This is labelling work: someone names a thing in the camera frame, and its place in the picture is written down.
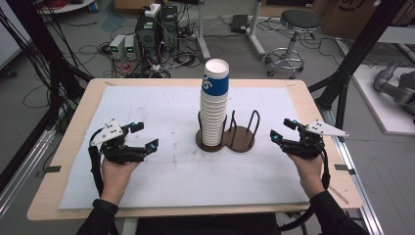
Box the black tape piece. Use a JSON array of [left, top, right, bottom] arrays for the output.
[[334, 164, 357, 176], [43, 164, 63, 174]]

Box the person's right hand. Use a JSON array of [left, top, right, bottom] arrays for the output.
[[286, 151, 327, 200]]

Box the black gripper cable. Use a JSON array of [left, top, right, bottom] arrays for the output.
[[279, 143, 332, 232], [87, 127, 106, 198]]

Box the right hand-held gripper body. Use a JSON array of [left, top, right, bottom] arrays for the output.
[[280, 118, 350, 161]]

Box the black round stool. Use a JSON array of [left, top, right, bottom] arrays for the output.
[[264, 8, 323, 80]]

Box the black box on floor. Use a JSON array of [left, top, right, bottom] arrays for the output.
[[230, 14, 250, 34]]

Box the black computer tower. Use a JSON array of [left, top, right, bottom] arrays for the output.
[[134, 12, 164, 66], [159, 5, 180, 54]]

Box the person's left hand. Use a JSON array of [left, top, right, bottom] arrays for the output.
[[100, 158, 141, 207]]

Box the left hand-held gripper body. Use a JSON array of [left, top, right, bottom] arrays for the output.
[[89, 118, 147, 165]]

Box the wooden table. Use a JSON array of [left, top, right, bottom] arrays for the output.
[[25, 77, 364, 222]]

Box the white table mat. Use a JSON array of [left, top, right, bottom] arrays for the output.
[[58, 84, 310, 211]]

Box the brown tape strip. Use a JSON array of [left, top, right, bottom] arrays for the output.
[[327, 184, 350, 206]]

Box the stack of paper cups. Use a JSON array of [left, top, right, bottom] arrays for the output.
[[199, 58, 231, 148]]

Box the brown wire cup holder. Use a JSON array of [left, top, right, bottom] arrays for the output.
[[195, 109, 261, 154]]

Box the person's lap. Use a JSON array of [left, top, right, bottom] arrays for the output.
[[134, 212, 279, 235]]

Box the white power strip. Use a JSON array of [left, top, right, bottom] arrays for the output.
[[144, 2, 162, 19]]

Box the white floor platform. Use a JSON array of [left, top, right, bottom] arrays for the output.
[[351, 64, 415, 136]]

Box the grey power supply unit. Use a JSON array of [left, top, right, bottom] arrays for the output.
[[123, 34, 138, 61], [109, 33, 127, 61]]

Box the white desk leg frame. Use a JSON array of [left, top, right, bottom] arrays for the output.
[[195, 0, 212, 63], [247, 0, 267, 61]]

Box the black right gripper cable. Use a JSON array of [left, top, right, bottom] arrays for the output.
[[279, 143, 332, 232]]

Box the aluminium rail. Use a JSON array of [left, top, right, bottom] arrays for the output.
[[321, 107, 386, 235], [0, 125, 58, 216]]

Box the black frame post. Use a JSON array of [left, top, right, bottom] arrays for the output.
[[307, 0, 409, 142], [5, 0, 94, 131]]

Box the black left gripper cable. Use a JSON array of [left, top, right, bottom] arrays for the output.
[[87, 127, 106, 198]]

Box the cardboard box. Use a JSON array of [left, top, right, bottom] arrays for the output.
[[320, 0, 395, 42]]

